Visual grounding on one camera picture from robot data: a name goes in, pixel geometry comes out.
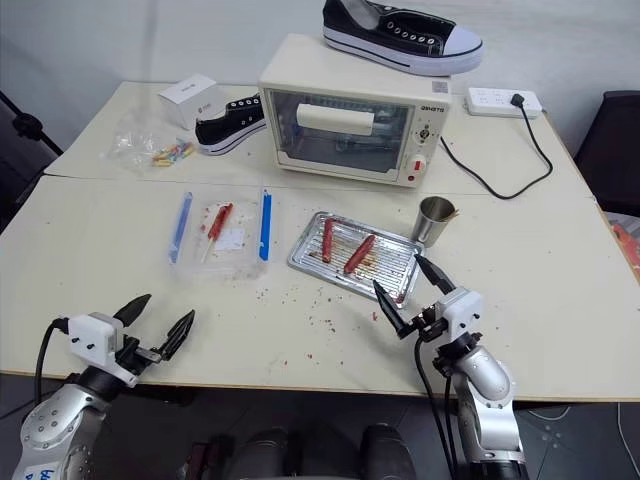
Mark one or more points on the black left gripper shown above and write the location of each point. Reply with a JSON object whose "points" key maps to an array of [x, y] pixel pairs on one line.
{"points": [[134, 354]]}

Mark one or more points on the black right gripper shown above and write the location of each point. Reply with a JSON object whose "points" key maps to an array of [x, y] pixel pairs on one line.
{"points": [[425, 325]]}

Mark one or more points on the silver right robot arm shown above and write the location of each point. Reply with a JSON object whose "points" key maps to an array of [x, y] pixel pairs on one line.
{"points": [[487, 395]]}

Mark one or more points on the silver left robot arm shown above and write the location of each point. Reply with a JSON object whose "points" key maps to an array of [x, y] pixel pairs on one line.
{"points": [[55, 425]]}

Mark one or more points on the red sausage on skewer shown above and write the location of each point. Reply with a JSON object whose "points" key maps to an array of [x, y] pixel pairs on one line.
{"points": [[221, 220]]}

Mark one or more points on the ribbed metal baking tray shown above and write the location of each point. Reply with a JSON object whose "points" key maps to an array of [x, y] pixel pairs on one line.
{"points": [[390, 272]]}

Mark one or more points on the stainless steel cup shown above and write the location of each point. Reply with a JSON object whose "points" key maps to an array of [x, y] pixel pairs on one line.
{"points": [[430, 227]]}

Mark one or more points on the blue container clip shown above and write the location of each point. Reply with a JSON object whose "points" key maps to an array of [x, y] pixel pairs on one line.
{"points": [[265, 225], [180, 227]]}

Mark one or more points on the clear plastic bag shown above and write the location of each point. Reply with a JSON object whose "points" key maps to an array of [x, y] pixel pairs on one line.
{"points": [[232, 255], [130, 142]]}

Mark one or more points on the dark rounded shape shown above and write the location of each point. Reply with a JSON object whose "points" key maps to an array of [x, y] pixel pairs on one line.
{"points": [[270, 455], [387, 452]]}

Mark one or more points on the colourful small sticks bundle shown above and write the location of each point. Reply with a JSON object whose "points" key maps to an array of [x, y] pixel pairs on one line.
{"points": [[172, 154]]}

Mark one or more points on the square code sticker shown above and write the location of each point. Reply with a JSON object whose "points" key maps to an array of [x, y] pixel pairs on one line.
{"points": [[440, 86]]}

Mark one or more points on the white power strip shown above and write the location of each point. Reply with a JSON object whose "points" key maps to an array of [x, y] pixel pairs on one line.
{"points": [[492, 100]]}

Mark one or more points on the black chair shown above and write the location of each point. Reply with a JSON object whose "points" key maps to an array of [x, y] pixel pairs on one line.
{"points": [[615, 150], [20, 150]]}

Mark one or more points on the orange patterned object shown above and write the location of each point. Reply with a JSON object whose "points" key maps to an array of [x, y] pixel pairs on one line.
{"points": [[629, 250]]}

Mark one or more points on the cream toaster oven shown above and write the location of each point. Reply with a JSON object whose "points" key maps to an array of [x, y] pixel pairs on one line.
{"points": [[350, 75]]}

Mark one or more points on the small white cardboard box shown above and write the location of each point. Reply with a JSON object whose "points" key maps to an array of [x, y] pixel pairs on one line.
{"points": [[192, 97]]}

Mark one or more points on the black canvas sneaker white toe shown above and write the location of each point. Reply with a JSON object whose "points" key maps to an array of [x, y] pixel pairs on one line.
{"points": [[405, 35]]}

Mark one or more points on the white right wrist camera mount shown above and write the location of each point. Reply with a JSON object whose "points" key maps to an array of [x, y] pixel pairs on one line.
{"points": [[462, 310]]}

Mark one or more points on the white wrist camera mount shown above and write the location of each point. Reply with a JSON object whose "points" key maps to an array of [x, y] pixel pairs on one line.
{"points": [[92, 335], [462, 310]]}

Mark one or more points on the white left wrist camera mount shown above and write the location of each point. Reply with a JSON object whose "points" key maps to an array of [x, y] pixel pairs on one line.
{"points": [[92, 335]]}

